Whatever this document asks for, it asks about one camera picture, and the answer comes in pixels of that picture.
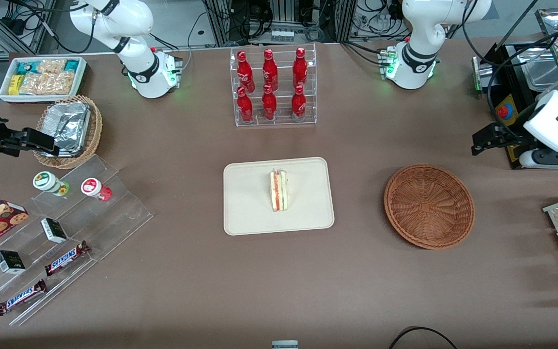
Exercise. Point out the clear acrylic bottle rack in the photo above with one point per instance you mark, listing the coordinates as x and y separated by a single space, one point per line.
308 114

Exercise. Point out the small grey device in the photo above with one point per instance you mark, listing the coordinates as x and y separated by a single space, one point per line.
285 344

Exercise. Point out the red lid yoghurt cup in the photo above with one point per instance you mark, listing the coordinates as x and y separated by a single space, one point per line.
92 187

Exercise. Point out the clear acrylic stepped display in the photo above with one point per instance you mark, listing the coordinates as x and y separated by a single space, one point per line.
114 218

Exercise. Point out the brown snickers bar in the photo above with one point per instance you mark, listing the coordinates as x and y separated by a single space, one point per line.
66 258
21 297

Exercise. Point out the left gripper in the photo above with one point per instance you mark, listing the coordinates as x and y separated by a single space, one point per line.
510 136

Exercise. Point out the yellow snack packet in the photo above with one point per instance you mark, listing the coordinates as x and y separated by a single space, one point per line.
14 85

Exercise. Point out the white power strip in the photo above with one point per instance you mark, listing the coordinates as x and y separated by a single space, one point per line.
282 35

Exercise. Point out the triangular white bread sandwich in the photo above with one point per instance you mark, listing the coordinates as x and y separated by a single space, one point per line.
279 190

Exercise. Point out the silver foil tray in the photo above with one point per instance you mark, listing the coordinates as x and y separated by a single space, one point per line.
68 126

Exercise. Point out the beige rectangular tray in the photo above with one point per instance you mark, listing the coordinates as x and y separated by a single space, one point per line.
250 203

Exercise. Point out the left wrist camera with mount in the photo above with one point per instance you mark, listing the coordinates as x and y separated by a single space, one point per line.
557 158

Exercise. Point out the red cola bottle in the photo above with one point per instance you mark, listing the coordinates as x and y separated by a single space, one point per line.
298 104
244 106
300 68
269 104
244 70
270 70

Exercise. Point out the green lid yoghurt cup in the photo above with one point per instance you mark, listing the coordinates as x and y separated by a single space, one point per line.
46 181

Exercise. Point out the large clear cracker bag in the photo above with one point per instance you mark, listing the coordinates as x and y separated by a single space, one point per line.
46 84

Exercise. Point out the round brown wicker basket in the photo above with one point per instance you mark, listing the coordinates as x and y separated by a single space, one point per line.
429 206

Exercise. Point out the small clear cracker bag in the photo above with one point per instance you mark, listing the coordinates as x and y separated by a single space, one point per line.
51 65

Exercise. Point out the steel food pan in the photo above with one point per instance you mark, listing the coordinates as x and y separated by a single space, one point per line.
540 68

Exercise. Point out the black hot food warmer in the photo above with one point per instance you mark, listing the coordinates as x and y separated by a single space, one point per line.
509 104

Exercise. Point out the white plastic snack bin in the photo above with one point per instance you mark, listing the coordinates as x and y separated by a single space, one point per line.
41 98

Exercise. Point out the teal snack packet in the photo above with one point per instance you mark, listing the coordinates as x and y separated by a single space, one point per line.
72 65
26 67

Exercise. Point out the small dark carton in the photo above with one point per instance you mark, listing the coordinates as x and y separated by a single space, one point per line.
54 230
10 261

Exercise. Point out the aluminium frame rack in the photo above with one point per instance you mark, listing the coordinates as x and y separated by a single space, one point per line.
218 24

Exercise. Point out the light oval wicker basket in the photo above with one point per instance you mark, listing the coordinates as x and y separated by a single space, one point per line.
96 126

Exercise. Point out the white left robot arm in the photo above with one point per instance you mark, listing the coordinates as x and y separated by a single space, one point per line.
417 48

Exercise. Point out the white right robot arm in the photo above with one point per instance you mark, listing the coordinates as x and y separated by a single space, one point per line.
138 68

